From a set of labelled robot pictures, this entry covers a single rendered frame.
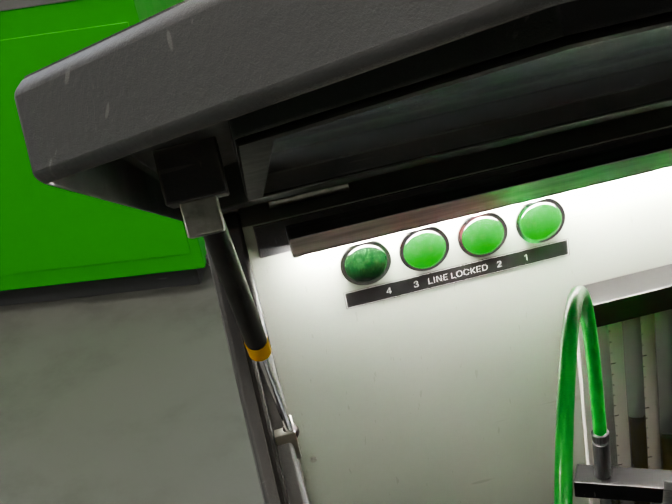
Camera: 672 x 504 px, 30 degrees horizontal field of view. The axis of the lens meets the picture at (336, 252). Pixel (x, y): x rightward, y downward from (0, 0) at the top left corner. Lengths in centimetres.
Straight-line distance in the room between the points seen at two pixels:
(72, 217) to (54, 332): 36
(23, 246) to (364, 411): 267
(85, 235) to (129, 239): 13
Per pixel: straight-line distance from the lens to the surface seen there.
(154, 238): 381
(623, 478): 138
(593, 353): 125
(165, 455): 330
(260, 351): 100
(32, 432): 354
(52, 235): 388
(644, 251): 133
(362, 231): 119
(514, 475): 146
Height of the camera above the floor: 204
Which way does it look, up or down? 31 degrees down
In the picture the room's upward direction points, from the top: 11 degrees counter-clockwise
